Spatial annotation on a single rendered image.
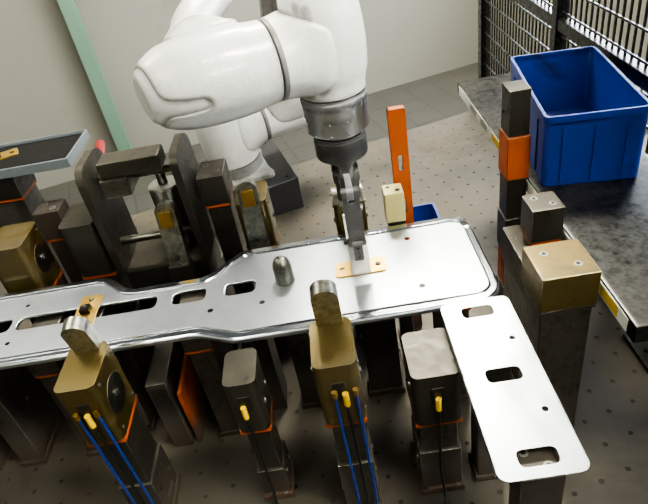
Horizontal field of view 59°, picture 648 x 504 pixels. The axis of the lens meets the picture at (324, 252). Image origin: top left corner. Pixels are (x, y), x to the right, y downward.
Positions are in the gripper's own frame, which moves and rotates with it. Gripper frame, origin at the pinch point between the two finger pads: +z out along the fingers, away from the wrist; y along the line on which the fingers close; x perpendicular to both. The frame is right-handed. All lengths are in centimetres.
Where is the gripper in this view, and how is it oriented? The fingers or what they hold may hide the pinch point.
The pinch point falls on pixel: (357, 245)
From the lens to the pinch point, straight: 92.8
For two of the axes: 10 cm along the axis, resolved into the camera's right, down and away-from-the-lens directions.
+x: 9.9, -1.7, -0.4
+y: 0.6, 5.8, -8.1
